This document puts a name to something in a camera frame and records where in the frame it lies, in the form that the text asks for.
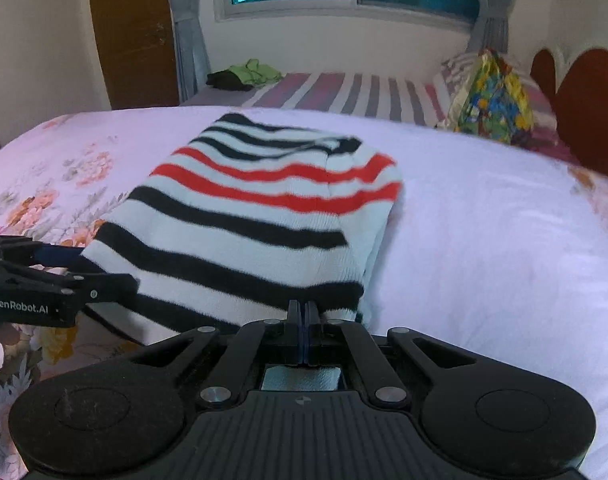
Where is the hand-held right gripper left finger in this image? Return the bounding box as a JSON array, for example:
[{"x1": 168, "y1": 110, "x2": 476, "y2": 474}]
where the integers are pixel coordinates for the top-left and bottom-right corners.
[{"x1": 129, "y1": 301, "x2": 303, "y2": 407}]

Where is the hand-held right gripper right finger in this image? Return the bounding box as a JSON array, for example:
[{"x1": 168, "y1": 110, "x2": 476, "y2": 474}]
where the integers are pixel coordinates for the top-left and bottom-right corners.
[{"x1": 304, "y1": 302, "x2": 477, "y2": 406}]

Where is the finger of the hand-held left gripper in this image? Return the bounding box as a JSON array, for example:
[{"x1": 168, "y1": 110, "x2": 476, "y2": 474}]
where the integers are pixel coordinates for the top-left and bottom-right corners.
[
  {"x1": 4, "y1": 264, "x2": 138, "y2": 304},
  {"x1": 0, "y1": 235, "x2": 83, "y2": 268}
]

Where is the striped knit sweater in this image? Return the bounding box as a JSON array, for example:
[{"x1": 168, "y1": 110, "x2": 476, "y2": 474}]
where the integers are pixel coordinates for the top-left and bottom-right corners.
[{"x1": 79, "y1": 112, "x2": 405, "y2": 348}]

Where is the pink floral blanket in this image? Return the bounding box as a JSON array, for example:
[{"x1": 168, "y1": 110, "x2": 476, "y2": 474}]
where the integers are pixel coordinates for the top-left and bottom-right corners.
[{"x1": 0, "y1": 105, "x2": 608, "y2": 480}]

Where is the brown wooden door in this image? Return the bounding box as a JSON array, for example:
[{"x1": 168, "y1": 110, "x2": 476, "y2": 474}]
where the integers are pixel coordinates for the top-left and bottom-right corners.
[{"x1": 86, "y1": 0, "x2": 181, "y2": 111}]

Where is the dark cloth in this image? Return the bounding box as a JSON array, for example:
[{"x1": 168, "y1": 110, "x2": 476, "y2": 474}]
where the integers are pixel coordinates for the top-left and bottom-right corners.
[{"x1": 206, "y1": 71, "x2": 255, "y2": 93}]

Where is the striped bed sheet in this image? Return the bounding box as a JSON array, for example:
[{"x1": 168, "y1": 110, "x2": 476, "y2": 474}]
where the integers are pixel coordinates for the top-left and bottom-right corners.
[{"x1": 179, "y1": 71, "x2": 459, "y2": 127}]

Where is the grey curtain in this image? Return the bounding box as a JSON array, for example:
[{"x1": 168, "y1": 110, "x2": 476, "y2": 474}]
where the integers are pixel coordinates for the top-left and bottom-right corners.
[
  {"x1": 158, "y1": 0, "x2": 211, "y2": 105},
  {"x1": 465, "y1": 0, "x2": 527, "y2": 57}
]

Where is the green cloth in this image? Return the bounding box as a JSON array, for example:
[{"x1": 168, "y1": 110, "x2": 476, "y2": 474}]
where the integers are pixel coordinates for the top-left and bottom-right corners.
[{"x1": 228, "y1": 59, "x2": 285, "y2": 88}]

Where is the colourful printed bag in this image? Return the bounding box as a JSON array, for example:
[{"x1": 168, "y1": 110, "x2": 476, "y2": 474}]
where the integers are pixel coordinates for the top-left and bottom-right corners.
[{"x1": 446, "y1": 49, "x2": 534, "y2": 145}]

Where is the red scalloped headboard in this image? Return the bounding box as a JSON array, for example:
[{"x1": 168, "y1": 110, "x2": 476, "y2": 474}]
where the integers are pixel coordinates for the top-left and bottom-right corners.
[{"x1": 530, "y1": 44, "x2": 608, "y2": 182}]

